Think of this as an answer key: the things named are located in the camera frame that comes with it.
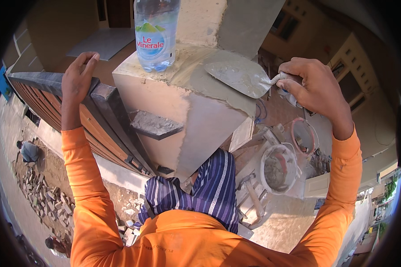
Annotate person's right hand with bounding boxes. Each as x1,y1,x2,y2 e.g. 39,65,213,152
276,57,345,119

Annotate person's left hand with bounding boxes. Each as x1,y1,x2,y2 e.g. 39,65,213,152
61,51,101,107

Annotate brown slatted metal gate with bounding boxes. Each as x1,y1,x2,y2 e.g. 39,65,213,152
7,71,158,178

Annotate steel masonry trowel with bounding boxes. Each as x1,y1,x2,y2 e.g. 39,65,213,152
204,60,303,99

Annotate orange plastic bucket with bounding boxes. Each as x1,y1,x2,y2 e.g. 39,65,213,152
290,117,320,156

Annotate blue sign board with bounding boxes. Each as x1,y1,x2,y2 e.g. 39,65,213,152
0,65,13,101

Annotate white bucket with mortar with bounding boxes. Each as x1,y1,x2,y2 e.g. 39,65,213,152
260,143,302,196

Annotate clear plastic water bottle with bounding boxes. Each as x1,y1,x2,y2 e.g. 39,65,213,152
134,0,181,73

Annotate plastered concrete pillar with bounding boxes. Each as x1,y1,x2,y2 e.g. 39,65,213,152
112,41,257,183

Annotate pile of paving stones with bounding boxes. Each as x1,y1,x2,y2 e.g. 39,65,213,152
17,166,77,236

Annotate person's legs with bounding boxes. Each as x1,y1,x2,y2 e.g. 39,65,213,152
138,148,240,234

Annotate person's body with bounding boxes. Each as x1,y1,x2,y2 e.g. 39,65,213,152
70,180,356,267

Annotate blue cable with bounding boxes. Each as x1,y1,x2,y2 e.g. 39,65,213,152
254,98,268,125

